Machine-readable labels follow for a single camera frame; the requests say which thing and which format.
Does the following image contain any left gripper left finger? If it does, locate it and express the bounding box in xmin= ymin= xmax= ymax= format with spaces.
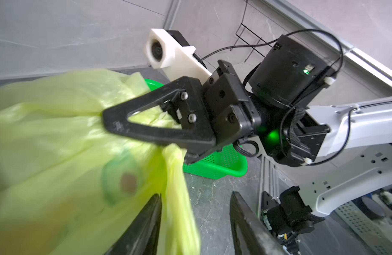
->
xmin=105 ymin=194 xmax=163 ymax=255

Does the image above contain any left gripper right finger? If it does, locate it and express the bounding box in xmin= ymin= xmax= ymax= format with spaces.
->
xmin=229 ymin=191 xmax=286 ymax=255

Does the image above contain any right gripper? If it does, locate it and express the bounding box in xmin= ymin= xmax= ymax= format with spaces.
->
xmin=101 ymin=60 xmax=261 ymax=164

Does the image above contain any yellow-green plastic bag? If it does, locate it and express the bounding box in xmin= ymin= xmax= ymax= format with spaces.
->
xmin=0 ymin=70 xmax=201 ymax=255

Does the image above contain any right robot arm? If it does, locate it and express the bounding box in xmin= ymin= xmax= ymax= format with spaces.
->
xmin=102 ymin=29 xmax=392 ymax=235

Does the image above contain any green plastic basket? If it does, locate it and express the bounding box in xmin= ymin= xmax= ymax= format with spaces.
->
xmin=144 ymin=78 xmax=249 ymax=180

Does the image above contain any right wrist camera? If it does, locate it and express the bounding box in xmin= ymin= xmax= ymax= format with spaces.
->
xmin=144 ymin=29 xmax=211 ymax=83

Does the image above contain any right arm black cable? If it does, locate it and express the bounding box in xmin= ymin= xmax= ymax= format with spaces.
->
xmin=200 ymin=28 xmax=356 ymax=166

